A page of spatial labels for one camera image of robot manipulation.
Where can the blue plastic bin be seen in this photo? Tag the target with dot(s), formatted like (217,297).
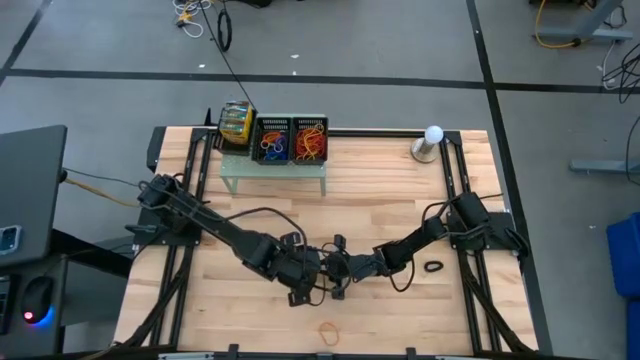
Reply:
(625,255)

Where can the smartphone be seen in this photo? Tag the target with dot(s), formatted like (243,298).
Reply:
(10,240)

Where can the grey desk leg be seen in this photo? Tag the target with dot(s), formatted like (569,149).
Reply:
(590,34)

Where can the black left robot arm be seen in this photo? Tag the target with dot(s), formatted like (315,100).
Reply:
(220,227)

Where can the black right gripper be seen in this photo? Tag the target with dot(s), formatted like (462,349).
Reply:
(360,267)

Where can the black spiral wrist coil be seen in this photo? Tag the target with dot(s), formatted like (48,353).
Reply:
(426,266)

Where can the white bulb on metal stand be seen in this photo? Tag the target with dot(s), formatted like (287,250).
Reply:
(433,134)

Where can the black plastic mesh basket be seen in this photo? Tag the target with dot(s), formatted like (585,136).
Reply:
(235,150)
(273,122)
(310,122)

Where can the pale green metal shelf riser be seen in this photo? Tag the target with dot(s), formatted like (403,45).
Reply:
(272,171)

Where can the grey floor bar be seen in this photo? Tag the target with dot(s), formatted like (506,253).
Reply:
(605,166)

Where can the orange rubber band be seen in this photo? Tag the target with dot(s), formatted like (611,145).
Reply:
(302,145)
(320,334)

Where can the red-orange spiral wrist coil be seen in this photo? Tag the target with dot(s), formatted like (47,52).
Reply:
(270,135)

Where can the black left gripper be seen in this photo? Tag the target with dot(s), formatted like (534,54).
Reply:
(297,270)

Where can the black computer mouse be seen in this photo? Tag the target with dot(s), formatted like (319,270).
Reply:
(37,300)

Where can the blue spiral wrist coil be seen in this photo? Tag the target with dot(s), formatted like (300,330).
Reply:
(275,156)

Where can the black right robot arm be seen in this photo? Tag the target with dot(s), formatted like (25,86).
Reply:
(415,242)

